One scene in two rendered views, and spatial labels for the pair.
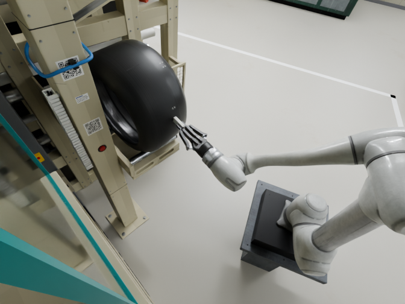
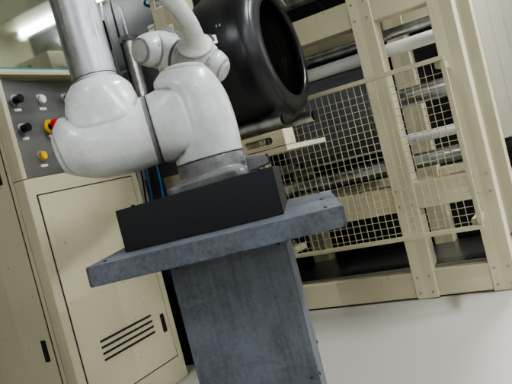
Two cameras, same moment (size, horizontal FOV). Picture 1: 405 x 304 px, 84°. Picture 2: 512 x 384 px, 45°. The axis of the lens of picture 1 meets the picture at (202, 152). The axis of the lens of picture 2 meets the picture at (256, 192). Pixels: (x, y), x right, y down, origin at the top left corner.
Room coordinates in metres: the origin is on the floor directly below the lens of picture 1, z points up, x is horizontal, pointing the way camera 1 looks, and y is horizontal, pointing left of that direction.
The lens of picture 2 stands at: (0.48, -2.00, 0.76)
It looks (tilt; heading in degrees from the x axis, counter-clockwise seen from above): 2 degrees down; 82
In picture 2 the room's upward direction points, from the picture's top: 14 degrees counter-clockwise
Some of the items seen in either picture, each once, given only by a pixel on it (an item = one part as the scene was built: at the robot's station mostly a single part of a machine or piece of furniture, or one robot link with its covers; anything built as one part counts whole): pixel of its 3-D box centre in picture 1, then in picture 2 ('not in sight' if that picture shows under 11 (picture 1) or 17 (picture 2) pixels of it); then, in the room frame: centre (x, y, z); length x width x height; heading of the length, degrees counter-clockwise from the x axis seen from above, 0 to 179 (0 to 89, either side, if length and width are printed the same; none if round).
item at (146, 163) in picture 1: (153, 155); (248, 147); (0.81, 0.30, 0.83); 0.36 x 0.09 x 0.06; 142
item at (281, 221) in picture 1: (298, 215); (222, 168); (0.61, -0.62, 0.77); 0.22 x 0.18 x 0.06; 157
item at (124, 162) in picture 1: (113, 149); not in sight; (0.75, 0.52, 0.90); 0.40 x 0.03 x 0.10; 52
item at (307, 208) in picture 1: (307, 210); (192, 112); (0.58, -0.61, 0.91); 0.18 x 0.16 x 0.22; 179
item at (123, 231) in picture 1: (127, 216); not in sight; (0.68, 0.55, 0.01); 0.27 x 0.27 x 0.02; 52
